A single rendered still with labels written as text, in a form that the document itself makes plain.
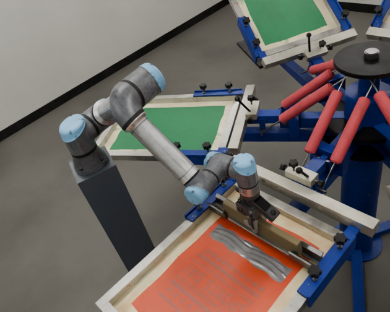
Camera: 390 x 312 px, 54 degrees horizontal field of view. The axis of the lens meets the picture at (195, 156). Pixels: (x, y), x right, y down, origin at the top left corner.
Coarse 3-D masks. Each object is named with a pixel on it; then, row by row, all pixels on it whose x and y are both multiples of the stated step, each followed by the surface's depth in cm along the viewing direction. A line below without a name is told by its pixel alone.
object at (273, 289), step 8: (272, 224) 155; (288, 232) 150; (304, 240) 146; (264, 248) 147; (272, 248) 146; (272, 256) 144; (280, 256) 143; (288, 256) 142; (240, 264) 144; (248, 264) 143; (288, 264) 140; (296, 264) 139; (248, 272) 141; (256, 272) 140; (264, 272) 140; (296, 272) 137; (256, 280) 138; (264, 280) 137; (272, 280) 136; (288, 280) 135; (272, 288) 134; (280, 288) 134; (264, 296) 133; (272, 296) 132; (256, 304) 131; (264, 304) 131; (272, 304) 130
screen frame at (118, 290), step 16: (288, 208) 155; (192, 224) 160; (304, 224) 150; (320, 224) 146; (176, 240) 156; (160, 256) 153; (128, 272) 148; (144, 272) 149; (112, 288) 144; (128, 288) 146; (96, 304) 141; (112, 304) 142; (288, 304) 125; (304, 304) 125
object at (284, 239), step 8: (224, 208) 157; (232, 208) 152; (232, 216) 156; (240, 216) 151; (264, 224) 143; (264, 232) 144; (272, 232) 140; (280, 232) 139; (272, 240) 143; (280, 240) 139; (288, 240) 135; (296, 240) 135; (288, 248) 138; (296, 248) 134
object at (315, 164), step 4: (312, 160) 165; (316, 160) 165; (320, 160) 164; (324, 160) 164; (308, 164) 164; (312, 164) 164; (316, 164) 163; (320, 164) 163; (324, 164) 163; (308, 168) 162; (312, 168) 162; (316, 168) 161; (320, 168) 162; (324, 168) 165; (316, 172) 160; (320, 172) 163; (292, 180) 159
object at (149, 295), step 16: (224, 224) 160; (208, 240) 156; (256, 240) 151; (192, 256) 152; (224, 256) 148; (240, 256) 147; (176, 272) 148; (160, 288) 144; (144, 304) 140; (160, 304) 139
